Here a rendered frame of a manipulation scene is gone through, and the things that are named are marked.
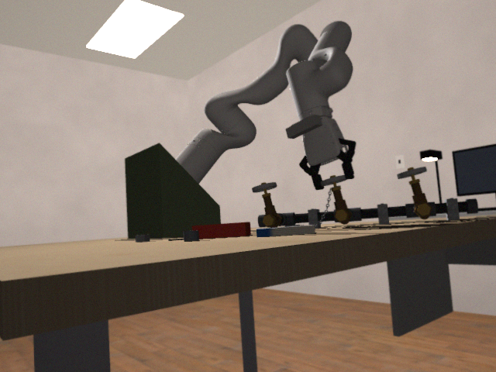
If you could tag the grey t-shaped pipe manifold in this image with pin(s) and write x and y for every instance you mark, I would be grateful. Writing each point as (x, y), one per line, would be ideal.
(382, 212)

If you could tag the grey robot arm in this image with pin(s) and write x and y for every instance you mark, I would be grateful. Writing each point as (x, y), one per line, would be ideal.
(311, 86)

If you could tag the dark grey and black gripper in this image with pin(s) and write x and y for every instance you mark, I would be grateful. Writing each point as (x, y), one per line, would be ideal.
(322, 146)

